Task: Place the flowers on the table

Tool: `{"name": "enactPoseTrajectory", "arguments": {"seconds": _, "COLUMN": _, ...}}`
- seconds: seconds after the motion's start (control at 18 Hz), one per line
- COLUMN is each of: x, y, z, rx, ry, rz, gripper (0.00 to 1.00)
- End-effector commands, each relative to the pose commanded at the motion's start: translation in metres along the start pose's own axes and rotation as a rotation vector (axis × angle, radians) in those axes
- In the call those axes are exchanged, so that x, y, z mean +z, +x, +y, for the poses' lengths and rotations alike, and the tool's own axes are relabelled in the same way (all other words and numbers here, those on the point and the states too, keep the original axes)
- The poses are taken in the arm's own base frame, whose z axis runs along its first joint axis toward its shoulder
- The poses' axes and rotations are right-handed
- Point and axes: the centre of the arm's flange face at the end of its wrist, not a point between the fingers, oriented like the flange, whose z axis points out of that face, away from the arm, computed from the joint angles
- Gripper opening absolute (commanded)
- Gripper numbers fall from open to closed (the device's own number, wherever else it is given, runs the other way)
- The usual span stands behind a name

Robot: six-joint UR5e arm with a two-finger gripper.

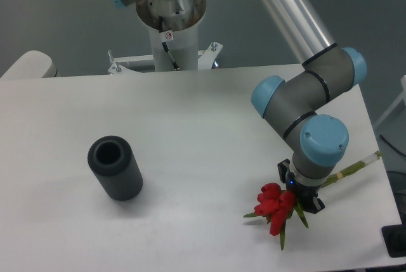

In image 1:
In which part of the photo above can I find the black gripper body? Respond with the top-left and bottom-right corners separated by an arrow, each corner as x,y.
285,171 -> 319,202

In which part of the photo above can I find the red tulip flower bouquet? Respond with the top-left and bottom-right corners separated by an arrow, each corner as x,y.
243,150 -> 383,252

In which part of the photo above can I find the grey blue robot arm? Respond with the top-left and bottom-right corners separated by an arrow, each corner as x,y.
113,0 -> 367,214

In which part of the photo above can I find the black device at table edge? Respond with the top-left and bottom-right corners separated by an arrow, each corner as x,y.
381,224 -> 405,258

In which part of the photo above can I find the dark grey ribbed vase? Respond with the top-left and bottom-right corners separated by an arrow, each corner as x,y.
87,136 -> 143,201

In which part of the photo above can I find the white chair armrest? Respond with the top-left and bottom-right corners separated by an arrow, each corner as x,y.
1,50 -> 59,81

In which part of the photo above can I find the white frame at right edge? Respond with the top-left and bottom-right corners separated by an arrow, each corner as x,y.
372,75 -> 405,129

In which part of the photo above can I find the black cable on pedestal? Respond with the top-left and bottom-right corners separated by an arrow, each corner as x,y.
157,15 -> 181,72

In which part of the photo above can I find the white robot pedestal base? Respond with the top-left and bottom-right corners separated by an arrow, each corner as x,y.
108,24 -> 223,75

